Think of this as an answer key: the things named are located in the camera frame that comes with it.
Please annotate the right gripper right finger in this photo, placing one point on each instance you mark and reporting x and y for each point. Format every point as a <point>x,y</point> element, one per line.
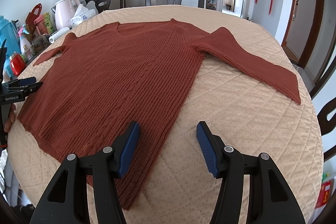
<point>270,197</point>

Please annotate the beige quilted table cover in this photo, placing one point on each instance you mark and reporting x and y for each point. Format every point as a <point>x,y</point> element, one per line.
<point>248,115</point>

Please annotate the white tissue pack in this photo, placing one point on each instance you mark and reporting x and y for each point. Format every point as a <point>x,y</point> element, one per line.
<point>82,14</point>

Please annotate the pink electric kettle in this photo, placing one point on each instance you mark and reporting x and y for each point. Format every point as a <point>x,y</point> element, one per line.
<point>64,11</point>

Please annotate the white paper roll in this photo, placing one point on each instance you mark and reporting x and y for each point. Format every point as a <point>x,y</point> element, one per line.
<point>58,34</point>

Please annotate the rust red knit sweater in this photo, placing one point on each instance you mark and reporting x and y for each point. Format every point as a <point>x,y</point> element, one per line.
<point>119,73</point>

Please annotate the black chair right side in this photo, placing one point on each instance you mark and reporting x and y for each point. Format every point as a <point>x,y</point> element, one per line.
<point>327,125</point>

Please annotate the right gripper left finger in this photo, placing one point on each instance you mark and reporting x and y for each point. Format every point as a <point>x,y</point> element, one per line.
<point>65,197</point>

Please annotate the red box on floor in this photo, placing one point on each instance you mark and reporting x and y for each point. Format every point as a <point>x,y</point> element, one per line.
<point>325,193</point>

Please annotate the red container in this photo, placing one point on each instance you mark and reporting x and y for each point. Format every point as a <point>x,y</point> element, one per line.
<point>17,64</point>

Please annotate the blue plastic bag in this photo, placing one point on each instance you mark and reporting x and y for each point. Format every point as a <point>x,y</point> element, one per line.
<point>9,36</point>

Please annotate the brown wooden door frame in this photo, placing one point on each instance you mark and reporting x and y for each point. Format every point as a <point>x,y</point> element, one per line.
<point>302,30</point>

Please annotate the green snack packet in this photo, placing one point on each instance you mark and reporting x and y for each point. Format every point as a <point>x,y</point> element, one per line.
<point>48,23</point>

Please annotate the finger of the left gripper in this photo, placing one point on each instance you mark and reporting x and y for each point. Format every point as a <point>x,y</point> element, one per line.
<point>23,90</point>
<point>21,82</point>

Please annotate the person's left hand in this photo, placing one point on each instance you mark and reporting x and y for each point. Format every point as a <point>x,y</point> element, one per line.
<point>10,119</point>

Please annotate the red paper bag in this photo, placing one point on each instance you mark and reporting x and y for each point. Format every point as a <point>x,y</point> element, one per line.
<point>34,14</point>

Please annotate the white spray bottle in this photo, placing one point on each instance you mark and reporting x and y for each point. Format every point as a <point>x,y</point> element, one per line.
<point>25,45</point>

